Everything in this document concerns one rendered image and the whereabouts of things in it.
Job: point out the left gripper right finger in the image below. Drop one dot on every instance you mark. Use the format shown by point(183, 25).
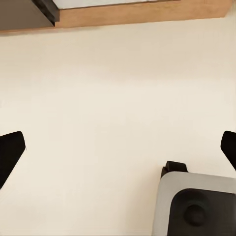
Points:
point(228, 146)

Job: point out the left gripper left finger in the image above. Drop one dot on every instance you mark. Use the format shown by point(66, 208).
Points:
point(12, 146)

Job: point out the cabinet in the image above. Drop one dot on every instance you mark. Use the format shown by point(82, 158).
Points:
point(28, 14)

